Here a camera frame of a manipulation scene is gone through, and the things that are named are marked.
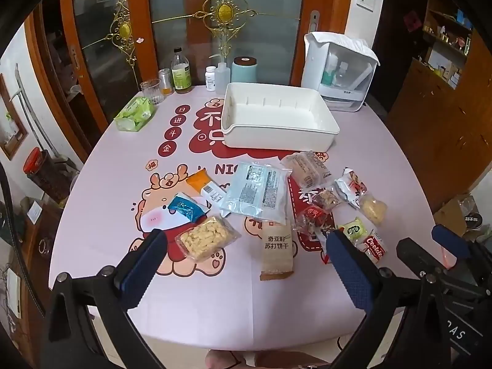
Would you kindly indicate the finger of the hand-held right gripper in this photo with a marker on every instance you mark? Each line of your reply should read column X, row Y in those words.
column 413, row 255
column 449, row 238

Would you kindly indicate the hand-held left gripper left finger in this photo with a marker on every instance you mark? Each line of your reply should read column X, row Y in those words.
column 142, row 267

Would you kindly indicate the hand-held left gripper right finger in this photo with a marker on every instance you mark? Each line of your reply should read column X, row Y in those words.
column 348, row 271

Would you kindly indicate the clear yellow cracker packet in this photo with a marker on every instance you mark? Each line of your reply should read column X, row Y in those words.
column 205, row 238

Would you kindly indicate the small blue packet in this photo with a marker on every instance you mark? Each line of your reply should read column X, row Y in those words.
column 186, row 207

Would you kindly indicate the red white biscuit packet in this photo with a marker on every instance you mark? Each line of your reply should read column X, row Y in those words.
column 355, row 190

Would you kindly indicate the orange and white packet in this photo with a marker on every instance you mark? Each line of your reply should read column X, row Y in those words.
column 203, row 186

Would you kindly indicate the clear bread packet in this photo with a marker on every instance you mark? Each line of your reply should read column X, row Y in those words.
column 305, row 171

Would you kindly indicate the large light blue packet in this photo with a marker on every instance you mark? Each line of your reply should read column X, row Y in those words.
column 257, row 192

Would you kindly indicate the white plastic bin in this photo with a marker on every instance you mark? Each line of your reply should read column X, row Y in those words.
column 276, row 119

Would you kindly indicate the cardboard box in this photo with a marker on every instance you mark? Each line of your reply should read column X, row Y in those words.
column 453, row 217

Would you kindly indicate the red cookie packet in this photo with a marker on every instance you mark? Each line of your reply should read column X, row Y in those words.
column 373, row 248

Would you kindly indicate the small green packet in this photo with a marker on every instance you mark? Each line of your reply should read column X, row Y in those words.
column 353, row 230

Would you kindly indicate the red candy packet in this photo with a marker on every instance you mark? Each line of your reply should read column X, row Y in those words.
column 311, row 221

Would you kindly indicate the brown cracker packet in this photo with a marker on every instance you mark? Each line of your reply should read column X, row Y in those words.
column 276, row 251

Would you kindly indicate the clear nut snack packet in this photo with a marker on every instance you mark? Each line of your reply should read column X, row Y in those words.
column 326, row 199

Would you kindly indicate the wooden cabinet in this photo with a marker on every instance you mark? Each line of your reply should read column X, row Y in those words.
column 434, row 130

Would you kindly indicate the red lid jar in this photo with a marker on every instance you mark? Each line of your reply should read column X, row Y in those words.
column 42, row 173

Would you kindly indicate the green tissue pack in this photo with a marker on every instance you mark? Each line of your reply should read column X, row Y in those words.
column 135, row 114

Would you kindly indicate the ribbed glass cup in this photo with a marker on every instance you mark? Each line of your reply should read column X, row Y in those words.
column 151, row 92

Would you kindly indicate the small glass jar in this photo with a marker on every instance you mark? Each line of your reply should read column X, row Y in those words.
column 165, row 82

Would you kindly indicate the grey metal rod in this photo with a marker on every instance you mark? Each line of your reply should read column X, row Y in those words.
column 32, row 111

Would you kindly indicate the green label bottle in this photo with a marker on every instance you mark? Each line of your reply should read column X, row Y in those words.
column 181, row 75

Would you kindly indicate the white pill bottle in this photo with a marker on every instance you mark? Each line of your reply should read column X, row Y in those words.
column 210, row 78

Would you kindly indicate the clear squeeze bottle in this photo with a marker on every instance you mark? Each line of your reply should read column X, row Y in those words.
column 222, row 78

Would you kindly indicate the white sterilizer cabinet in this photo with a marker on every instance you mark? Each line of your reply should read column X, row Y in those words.
column 313, row 69

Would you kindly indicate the teal canister brown lid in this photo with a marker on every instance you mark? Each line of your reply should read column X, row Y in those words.
column 245, row 71

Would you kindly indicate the wooden glass door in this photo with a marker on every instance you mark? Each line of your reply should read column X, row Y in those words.
column 269, row 27

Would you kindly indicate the wooden picture frame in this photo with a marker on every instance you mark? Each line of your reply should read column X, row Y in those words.
column 15, row 138

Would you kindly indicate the wooden wall shelf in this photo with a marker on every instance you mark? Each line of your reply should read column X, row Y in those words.
column 446, row 27

